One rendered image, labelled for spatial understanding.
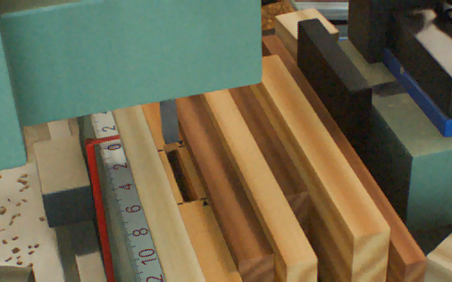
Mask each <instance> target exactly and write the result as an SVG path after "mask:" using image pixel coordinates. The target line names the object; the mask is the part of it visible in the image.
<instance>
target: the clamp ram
mask: <svg viewBox="0 0 452 282"><path fill-rule="evenodd" d="M297 67H298V68H299V69H300V71H301V72H302V74H303V75H304V77H305V78H306V80H307V81H308V83H309V84H310V86H311V87H312V89H313V90H314V92H315V93H316V94H317V96H318V97H319V99H320V100H321V102H322V104H323V105H324V107H325V108H326V110H327V111H328V112H329V114H330V115H331V117H332V118H333V119H334V121H335V122H336V124H337V125H338V127H339V129H340V130H341V132H342V133H343V135H344V136H345V138H346V139H347V141H348V142H349V143H350V145H351V146H352V147H353V149H354V150H355V152H356V154H357V155H358V157H359V158H360V160H361V161H362V163H363V164H364V166H365V168H366V169H367V166H368V153H369V140H370V127H371V121H372V101H373V100H374V99H376V98H381V97H385V96H390V95H397V94H403V93H406V91H405V89H404V87H403V86H402V84H401V83H400V82H399V81H397V80H395V81H391V82H387V83H381V84H377V85H372V86H371V85H370V84H369V82H368V81H367V80H366V78H365V77H364V76H363V74H362V73H361V72H360V70H359V69H358V68H357V67H356V66H355V65H354V63H353V62H352V61H351V60H350V58H349V57H348V56H347V54H346V53H345V52H344V50H343V49H342V48H341V46H340V45H339V44H338V42H337V41H336V40H335V39H334V37H333V36H332V35H331V33H330V32H329V31H328V30H327V29H326V28H325V26H324V25H323V24H322V22H321V21H320V20H319V19H318V18H312V19H307V20H301V21H298V22H297Z"/></svg>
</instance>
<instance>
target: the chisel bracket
mask: <svg viewBox="0 0 452 282"><path fill-rule="evenodd" d="M0 13H1V19H2V23H3V27H4V35H5V39H6V44H7V48H8V53H9V56H10V59H9V61H10V65H11V70H12V75H13V81H14V85H15V90H16V94H17V98H18V103H19V107H20V111H21V119H22V124H23V127H27V126H31V125H37V124H41V123H47V122H50V121H56V120H64V119H69V118H74V117H79V116H84V115H89V114H94V113H99V112H108V111H113V110H118V109H122V108H128V107H132V106H138V105H142V104H151V103H156V102H162V101H166V100H172V99H175V98H180V97H185V96H190V95H199V94H203V93H209V92H213V91H219V90H223V89H229V88H234V87H243V86H247V85H253V84H257V83H259V82H260V81H261V79H262V32H261V0H0Z"/></svg>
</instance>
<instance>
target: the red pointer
mask: <svg viewBox="0 0 452 282"><path fill-rule="evenodd" d="M120 138H121V137H120V135H115V136H109V137H101V138H97V139H92V138H87V139H86V140H85V145H86V150H87V157H88V166H89V172H90V177H91V183H92V188H93V195H94V200H95V206H96V216H97V221H98V226H99V233H100V238H101V244H102V249H103V255H104V260H105V271H106V276H107V282H115V275H114V270H113V259H112V254H111V247H110V242H109V236H108V230H107V225H106V218H105V208H104V202H103V196H102V190H101V184H100V178H99V173H98V167H97V161H96V150H95V145H94V144H98V143H103V142H107V141H113V140H117V139H120Z"/></svg>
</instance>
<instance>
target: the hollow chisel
mask: <svg viewBox="0 0 452 282"><path fill-rule="evenodd" d="M159 104H160V113H161V122H162V132H163V140H164V143H165V144H171V143H176V142H179V131H178V122H177V111H176V100H175V99H172V100H166V101H162V102H159Z"/></svg>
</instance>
